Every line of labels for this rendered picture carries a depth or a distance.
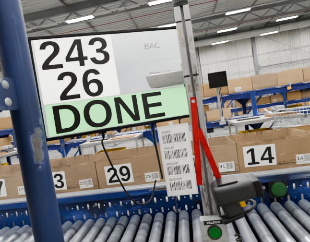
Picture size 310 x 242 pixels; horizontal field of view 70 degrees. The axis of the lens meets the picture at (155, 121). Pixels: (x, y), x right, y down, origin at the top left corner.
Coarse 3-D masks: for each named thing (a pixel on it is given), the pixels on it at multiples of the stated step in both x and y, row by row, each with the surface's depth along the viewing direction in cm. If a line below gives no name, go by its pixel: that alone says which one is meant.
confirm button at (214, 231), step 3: (213, 228) 58; (216, 228) 58; (210, 231) 58; (213, 231) 58; (216, 231) 58; (219, 231) 58; (210, 234) 58; (213, 234) 58; (216, 234) 58; (219, 234) 58; (213, 237) 58; (216, 237) 58
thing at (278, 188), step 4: (276, 184) 109; (280, 184) 109; (272, 188) 110; (276, 188) 109; (280, 188) 109; (284, 188) 109; (272, 192) 110; (276, 192) 109; (280, 192) 109; (284, 192) 109
